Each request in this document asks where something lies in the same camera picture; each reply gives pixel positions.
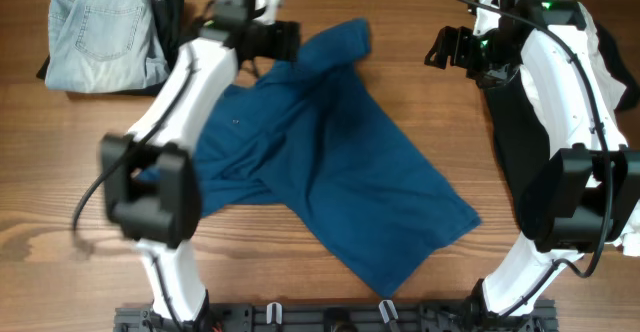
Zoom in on blue polo shirt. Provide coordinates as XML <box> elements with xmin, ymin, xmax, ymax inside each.
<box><xmin>137</xmin><ymin>18</ymin><xmax>482</xmax><ymax>298</ymax></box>

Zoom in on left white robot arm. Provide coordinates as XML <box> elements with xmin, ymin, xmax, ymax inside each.
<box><xmin>100</xmin><ymin>0</ymin><xmax>300</xmax><ymax>331</ymax></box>

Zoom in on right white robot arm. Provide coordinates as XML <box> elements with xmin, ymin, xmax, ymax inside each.
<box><xmin>425</xmin><ymin>0</ymin><xmax>639</xmax><ymax>329</ymax></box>

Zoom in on black garment under jeans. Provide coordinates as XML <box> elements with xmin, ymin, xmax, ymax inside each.
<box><xmin>36</xmin><ymin>0</ymin><xmax>190</xmax><ymax>96</ymax></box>

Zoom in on black garment under white shirt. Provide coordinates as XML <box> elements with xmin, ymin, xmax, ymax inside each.
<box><xmin>484</xmin><ymin>22</ymin><xmax>639</xmax><ymax>213</ymax></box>

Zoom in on white printed t-shirt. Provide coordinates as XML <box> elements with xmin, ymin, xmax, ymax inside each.
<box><xmin>474</xmin><ymin>0</ymin><xmax>639</xmax><ymax>258</ymax></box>

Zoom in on light blue denim jeans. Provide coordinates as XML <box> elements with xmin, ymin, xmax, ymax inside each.
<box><xmin>44</xmin><ymin>0</ymin><xmax>170</xmax><ymax>94</ymax></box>

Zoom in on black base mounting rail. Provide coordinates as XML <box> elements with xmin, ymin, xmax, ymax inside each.
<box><xmin>113</xmin><ymin>299</ymin><xmax>559</xmax><ymax>332</ymax></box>

